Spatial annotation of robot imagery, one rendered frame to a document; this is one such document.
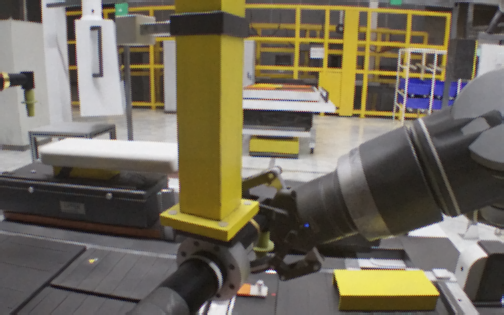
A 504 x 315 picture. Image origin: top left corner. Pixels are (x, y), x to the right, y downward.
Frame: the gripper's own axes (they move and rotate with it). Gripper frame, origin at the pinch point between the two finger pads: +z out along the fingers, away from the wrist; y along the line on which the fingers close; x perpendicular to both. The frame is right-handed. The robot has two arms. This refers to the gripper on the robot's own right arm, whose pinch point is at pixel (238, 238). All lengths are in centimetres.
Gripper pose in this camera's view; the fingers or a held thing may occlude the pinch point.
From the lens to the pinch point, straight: 47.1
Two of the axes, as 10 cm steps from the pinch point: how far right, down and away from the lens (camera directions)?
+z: -8.1, 3.8, 4.5
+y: 4.4, 9.0, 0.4
